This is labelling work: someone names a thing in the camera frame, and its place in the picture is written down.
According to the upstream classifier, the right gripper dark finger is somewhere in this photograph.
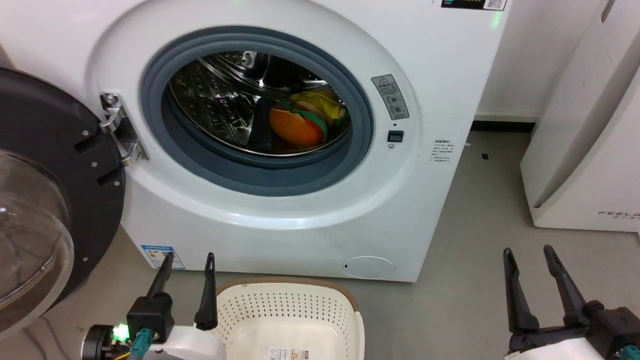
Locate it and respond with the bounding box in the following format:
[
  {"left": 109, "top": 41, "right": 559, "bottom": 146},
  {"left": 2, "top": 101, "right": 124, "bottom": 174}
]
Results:
[
  {"left": 502, "top": 247, "right": 541, "bottom": 336},
  {"left": 543, "top": 244, "right": 592, "bottom": 328}
]

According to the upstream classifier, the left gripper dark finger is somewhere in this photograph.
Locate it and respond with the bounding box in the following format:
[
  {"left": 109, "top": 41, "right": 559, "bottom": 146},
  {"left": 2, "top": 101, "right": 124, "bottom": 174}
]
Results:
[
  {"left": 194, "top": 252, "right": 219, "bottom": 332},
  {"left": 126, "top": 251, "right": 175, "bottom": 343}
]

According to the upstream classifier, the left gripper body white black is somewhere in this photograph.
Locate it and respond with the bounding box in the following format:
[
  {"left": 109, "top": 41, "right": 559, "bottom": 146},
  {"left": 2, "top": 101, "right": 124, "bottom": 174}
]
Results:
[{"left": 81, "top": 323, "right": 228, "bottom": 360}]

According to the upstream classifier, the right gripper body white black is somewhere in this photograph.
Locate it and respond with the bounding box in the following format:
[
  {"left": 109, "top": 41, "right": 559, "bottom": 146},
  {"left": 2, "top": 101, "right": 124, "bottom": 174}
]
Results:
[{"left": 504, "top": 299, "right": 640, "bottom": 360}]

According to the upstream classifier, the white perforated laundry basket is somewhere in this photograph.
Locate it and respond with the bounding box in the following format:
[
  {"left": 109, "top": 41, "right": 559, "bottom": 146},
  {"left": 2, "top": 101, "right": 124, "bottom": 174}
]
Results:
[{"left": 207, "top": 276, "right": 366, "bottom": 360}]

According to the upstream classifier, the paper label inside basket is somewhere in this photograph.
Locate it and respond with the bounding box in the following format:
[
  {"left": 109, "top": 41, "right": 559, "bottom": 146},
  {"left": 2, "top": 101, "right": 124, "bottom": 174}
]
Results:
[{"left": 268, "top": 347, "right": 311, "bottom": 360}]

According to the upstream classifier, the white front-load washing machine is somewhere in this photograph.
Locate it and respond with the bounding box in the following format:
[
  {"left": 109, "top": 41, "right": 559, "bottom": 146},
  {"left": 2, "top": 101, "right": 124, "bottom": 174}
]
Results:
[{"left": 0, "top": 0, "right": 513, "bottom": 284}]

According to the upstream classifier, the orange green burger plush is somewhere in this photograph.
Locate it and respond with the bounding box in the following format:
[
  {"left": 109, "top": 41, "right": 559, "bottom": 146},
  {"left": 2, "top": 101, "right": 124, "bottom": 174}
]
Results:
[{"left": 268, "top": 101, "right": 329, "bottom": 148}]

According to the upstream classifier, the yellow plush toy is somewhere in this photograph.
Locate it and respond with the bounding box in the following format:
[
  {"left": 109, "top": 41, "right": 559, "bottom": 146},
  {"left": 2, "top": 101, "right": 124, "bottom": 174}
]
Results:
[{"left": 289, "top": 89, "right": 349, "bottom": 126}]

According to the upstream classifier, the blue energy label sticker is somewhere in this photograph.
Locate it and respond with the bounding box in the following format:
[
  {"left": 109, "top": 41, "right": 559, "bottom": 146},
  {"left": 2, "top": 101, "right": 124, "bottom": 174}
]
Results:
[{"left": 140, "top": 244, "right": 186, "bottom": 271}]

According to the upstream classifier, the grey rubber door gasket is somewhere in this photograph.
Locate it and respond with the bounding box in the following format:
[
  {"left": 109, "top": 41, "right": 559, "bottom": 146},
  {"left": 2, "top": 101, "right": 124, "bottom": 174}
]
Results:
[{"left": 139, "top": 26, "right": 375, "bottom": 197}]

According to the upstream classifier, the white tall appliance cabinet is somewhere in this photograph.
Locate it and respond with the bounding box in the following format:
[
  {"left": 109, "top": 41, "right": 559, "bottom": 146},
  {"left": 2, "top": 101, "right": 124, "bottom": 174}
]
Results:
[{"left": 519, "top": 0, "right": 640, "bottom": 234}]

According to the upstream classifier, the round white filter cover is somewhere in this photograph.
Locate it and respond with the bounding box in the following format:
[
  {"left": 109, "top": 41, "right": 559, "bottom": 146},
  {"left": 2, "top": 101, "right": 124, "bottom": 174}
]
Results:
[{"left": 342, "top": 255, "right": 397, "bottom": 280}]

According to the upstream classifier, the chrome door hinge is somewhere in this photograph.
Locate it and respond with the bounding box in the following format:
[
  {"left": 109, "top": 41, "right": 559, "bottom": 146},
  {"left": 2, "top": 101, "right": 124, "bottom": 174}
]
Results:
[{"left": 99, "top": 91, "right": 150, "bottom": 168}]

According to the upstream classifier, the stainless steel washer drum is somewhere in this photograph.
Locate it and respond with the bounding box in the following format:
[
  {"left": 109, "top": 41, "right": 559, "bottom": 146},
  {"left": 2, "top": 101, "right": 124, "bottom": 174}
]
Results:
[{"left": 168, "top": 50, "right": 354, "bottom": 157}]

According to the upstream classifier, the dark round washer door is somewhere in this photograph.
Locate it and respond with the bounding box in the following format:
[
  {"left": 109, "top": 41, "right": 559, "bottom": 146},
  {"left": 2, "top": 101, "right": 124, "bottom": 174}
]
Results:
[{"left": 0, "top": 67, "right": 127, "bottom": 342}]

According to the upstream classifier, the grey warning sticker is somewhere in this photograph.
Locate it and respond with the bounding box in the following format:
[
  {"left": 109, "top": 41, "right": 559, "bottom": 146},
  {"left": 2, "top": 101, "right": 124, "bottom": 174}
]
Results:
[{"left": 371, "top": 74, "right": 411, "bottom": 121}]

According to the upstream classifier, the black panel label sticker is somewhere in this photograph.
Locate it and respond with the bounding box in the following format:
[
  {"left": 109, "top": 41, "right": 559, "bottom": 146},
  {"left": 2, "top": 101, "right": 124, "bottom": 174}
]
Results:
[{"left": 440, "top": 0, "right": 509, "bottom": 12}]

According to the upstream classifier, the teal left gripper cable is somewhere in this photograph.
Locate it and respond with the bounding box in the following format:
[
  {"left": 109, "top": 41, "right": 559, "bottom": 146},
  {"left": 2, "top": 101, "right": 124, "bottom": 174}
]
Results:
[{"left": 126, "top": 328, "right": 154, "bottom": 360}]

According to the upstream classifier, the black wall baseboard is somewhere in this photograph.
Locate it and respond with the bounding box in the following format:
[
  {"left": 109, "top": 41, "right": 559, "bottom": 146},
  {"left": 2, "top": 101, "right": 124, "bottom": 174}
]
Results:
[{"left": 469, "top": 119, "right": 537, "bottom": 134}]

